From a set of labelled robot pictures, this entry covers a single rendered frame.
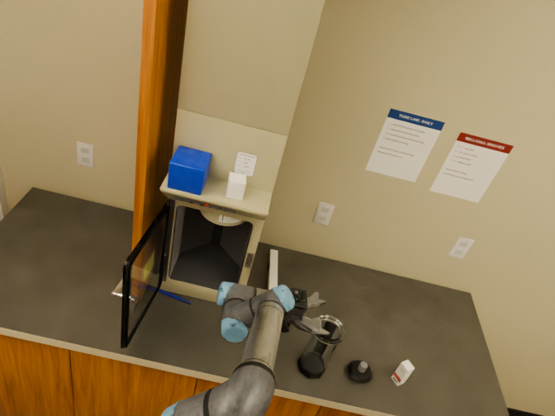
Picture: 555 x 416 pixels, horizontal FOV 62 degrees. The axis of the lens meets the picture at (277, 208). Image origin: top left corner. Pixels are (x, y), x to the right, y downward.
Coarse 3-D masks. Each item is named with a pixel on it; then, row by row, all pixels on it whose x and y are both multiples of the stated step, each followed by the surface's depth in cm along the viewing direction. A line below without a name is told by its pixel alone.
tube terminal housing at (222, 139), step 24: (192, 120) 130; (216, 120) 129; (192, 144) 135; (216, 144) 134; (240, 144) 133; (264, 144) 132; (216, 168) 139; (264, 168) 137; (240, 216) 149; (168, 264) 166; (168, 288) 174; (192, 288) 172
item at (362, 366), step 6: (354, 360) 166; (348, 366) 164; (354, 366) 163; (360, 366) 161; (366, 366) 161; (354, 372) 161; (360, 372) 162; (366, 372) 162; (354, 378) 160; (360, 378) 160; (366, 378) 161
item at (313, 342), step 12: (324, 324) 155; (336, 324) 153; (312, 336) 151; (324, 336) 159; (336, 336) 154; (312, 348) 152; (324, 348) 149; (312, 360) 154; (324, 360) 153; (312, 372) 158
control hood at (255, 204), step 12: (216, 180) 140; (168, 192) 132; (180, 192) 132; (204, 192) 134; (216, 192) 135; (252, 192) 139; (264, 192) 141; (216, 204) 133; (228, 204) 132; (240, 204) 134; (252, 204) 135; (264, 204) 136; (252, 216) 142; (264, 216) 134
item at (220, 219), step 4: (204, 212) 155; (208, 212) 154; (204, 216) 155; (208, 216) 154; (212, 216) 154; (216, 216) 153; (220, 216) 153; (224, 216) 153; (212, 220) 154; (216, 220) 154; (220, 220) 153; (224, 220) 153; (228, 220) 154; (232, 220) 154; (236, 220) 155; (240, 220) 156; (216, 224) 154; (220, 224) 154; (224, 224) 154; (228, 224) 154; (232, 224) 155; (236, 224) 155
